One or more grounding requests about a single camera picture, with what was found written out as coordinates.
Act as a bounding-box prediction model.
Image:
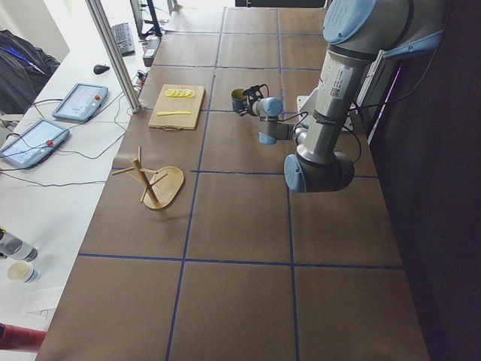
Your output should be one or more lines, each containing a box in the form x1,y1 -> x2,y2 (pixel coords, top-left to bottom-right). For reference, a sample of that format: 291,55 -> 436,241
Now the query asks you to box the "teach pendant tablet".
52,83 -> 108,123
1,119 -> 70,169

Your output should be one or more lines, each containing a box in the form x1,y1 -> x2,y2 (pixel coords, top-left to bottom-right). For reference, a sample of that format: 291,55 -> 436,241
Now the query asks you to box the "white paper sheet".
23,287 -> 64,320

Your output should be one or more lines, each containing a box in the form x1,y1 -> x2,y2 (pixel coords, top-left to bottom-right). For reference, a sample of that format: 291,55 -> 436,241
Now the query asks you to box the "white paper cup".
7,261 -> 40,284

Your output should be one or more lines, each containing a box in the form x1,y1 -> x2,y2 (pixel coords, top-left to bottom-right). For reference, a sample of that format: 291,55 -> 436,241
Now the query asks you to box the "wooden cup storage rack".
111,146 -> 185,211

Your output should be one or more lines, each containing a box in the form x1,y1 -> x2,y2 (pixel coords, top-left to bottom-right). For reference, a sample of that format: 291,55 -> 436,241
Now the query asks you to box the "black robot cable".
277,44 -> 440,166

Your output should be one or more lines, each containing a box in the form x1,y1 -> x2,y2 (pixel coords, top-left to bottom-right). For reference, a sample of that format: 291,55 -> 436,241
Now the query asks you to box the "red object at edge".
1,323 -> 47,353

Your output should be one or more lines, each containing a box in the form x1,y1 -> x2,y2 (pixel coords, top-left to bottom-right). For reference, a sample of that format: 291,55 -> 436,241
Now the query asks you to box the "aluminium frame post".
86,0 -> 141,114

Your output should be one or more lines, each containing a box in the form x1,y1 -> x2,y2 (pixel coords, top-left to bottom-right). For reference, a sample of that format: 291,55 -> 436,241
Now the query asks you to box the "black computer mouse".
93,64 -> 110,75

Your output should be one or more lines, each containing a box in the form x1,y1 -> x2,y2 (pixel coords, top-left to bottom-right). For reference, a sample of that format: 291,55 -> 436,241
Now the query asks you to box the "black jacket on chair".
1,30 -> 60,114

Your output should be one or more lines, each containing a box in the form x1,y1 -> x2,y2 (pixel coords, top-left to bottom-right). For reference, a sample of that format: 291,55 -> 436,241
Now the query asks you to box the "clear plastic bottle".
1,227 -> 38,262

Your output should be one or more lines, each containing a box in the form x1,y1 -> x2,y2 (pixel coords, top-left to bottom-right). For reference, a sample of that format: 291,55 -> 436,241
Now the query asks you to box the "blue ribbed cup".
231,88 -> 247,114

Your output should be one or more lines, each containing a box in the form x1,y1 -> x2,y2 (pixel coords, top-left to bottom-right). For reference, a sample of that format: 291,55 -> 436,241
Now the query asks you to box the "wooden cutting board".
148,83 -> 205,130

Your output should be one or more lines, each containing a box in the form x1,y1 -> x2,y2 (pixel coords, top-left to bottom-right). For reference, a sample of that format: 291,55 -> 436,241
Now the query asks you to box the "lower teach pendant tablet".
1,119 -> 70,169

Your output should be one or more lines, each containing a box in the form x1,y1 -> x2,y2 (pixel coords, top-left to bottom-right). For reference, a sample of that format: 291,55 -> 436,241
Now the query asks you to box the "black monitor stand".
129,0 -> 164,38

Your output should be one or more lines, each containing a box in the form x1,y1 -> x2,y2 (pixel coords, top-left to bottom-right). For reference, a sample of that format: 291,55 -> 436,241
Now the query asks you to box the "grey power strip box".
142,36 -> 161,67

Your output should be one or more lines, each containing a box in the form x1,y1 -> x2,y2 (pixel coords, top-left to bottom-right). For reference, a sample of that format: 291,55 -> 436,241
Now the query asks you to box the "yellow plastic knife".
156,111 -> 191,117

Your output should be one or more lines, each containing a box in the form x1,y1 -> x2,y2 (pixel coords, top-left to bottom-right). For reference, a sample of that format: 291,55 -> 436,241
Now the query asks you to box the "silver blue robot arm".
231,1 -> 447,193

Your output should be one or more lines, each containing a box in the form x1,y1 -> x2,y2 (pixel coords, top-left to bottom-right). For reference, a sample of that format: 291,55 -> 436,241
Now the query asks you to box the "black keyboard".
110,23 -> 135,56

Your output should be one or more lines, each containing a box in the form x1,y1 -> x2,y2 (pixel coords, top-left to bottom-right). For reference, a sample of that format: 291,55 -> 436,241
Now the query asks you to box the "upper teach pendant tablet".
52,83 -> 108,123

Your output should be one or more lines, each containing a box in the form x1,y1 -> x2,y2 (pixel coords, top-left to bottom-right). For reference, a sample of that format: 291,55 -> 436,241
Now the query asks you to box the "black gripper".
238,84 -> 269,116

